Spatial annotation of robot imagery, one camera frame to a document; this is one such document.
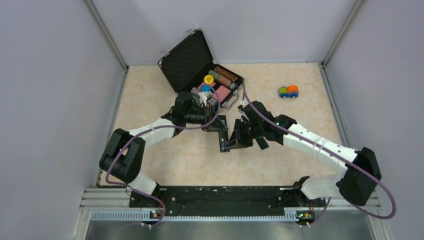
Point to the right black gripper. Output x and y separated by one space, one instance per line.
238 140

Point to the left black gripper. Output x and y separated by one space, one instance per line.
217 125

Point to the black remote battery cover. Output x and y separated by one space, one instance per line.
262 143

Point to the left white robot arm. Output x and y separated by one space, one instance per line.
123 154

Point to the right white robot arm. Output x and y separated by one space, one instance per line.
352 167

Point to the pink card deck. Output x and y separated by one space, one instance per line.
221 93

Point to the blue round chip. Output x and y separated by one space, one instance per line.
205 88

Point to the yellow round chip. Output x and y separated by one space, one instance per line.
208 79

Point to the colourful toy car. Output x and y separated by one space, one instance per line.
290 91

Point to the open black chip case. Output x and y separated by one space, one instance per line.
186 65

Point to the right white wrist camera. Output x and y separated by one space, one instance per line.
240 109

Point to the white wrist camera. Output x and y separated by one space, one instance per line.
205 98
240 109

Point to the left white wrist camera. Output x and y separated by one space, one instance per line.
205 98

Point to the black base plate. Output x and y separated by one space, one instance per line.
225 201

